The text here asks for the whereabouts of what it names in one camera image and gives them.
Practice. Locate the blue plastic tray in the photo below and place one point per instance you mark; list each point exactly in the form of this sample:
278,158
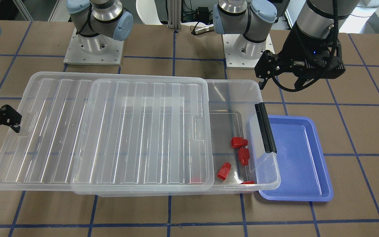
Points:
303,171

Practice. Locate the aluminium frame post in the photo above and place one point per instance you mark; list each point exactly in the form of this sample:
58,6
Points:
174,10

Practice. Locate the clear plastic storage box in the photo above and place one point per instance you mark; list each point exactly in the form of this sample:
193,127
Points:
149,138

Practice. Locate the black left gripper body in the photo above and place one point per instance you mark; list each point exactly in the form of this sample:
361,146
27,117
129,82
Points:
292,48

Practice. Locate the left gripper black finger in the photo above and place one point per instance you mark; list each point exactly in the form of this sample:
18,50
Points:
262,83
303,82

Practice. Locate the clear plastic box lid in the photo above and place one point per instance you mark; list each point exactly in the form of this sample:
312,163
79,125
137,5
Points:
42,156

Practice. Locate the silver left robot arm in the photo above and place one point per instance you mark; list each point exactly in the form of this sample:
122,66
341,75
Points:
253,21

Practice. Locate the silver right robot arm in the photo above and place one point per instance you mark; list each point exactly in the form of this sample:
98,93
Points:
93,20

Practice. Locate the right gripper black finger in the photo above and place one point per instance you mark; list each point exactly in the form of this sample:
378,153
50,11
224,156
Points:
15,127

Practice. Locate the black box latch handle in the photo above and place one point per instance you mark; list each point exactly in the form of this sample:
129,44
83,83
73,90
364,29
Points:
265,128

